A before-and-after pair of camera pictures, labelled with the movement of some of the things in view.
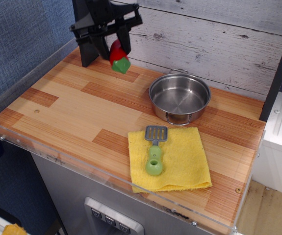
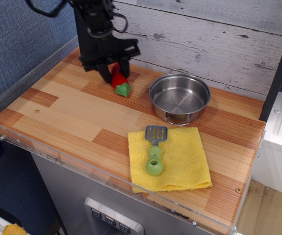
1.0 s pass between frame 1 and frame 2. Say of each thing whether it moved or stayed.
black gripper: moved
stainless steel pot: stayed
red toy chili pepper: moved
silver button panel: stayed
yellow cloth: stayed
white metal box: stayed
